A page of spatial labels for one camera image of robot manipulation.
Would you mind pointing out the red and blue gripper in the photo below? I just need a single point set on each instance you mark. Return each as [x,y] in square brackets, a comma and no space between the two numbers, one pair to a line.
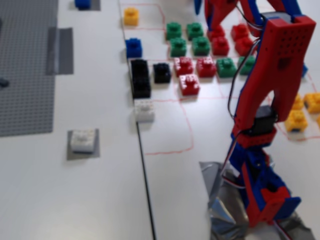
[212,15]

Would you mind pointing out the white lego block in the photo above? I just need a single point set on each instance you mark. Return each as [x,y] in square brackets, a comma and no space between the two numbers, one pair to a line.
[144,111]
[83,141]

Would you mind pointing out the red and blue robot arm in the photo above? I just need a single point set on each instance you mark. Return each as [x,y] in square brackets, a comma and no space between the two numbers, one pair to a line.
[275,75]

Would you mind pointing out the green lego block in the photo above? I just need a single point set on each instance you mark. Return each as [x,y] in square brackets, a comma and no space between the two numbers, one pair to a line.
[246,65]
[226,68]
[200,47]
[194,31]
[178,48]
[173,31]

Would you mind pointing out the red lego block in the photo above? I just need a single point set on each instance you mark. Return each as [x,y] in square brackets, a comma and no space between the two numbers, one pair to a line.
[220,47]
[243,47]
[218,34]
[240,32]
[206,67]
[189,85]
[183,67]

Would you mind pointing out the black lego block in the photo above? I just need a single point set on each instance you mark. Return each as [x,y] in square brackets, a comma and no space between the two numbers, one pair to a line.
[140,68]
[141,87]
[162,73]

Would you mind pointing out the yellow lego block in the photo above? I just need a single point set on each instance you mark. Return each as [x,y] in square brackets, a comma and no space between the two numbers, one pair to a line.
[318,122]
[312,102]
[298,102]
[296,122]
[131,17]

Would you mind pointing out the blue lego block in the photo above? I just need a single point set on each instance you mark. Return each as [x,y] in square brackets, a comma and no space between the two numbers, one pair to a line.
[134,48]
[82,4]
[304,71]

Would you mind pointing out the grey tape square marker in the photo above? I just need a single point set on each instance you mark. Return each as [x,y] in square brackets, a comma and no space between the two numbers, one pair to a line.
[96,5]
[70,156]

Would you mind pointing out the grey lego baseplate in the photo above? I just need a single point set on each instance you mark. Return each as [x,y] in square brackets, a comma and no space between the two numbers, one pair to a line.
[25,75]

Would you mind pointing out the small dark grey piece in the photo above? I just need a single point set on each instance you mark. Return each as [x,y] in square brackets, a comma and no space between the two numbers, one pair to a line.
[4,82]

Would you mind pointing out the grey duct tape strip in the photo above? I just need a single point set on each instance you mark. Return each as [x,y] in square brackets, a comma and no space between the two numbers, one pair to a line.
[61,51]

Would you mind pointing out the silver duct tape patch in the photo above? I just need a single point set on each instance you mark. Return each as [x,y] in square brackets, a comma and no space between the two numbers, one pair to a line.
[225,200]

